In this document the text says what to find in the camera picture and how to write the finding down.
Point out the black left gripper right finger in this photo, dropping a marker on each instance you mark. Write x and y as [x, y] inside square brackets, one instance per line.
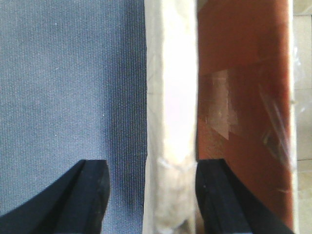
[227, 206]

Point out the worn brown cardboard box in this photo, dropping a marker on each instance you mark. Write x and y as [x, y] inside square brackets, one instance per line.
[219, 86]

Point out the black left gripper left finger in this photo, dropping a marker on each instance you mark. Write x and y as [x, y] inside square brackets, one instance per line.
[73, 204]

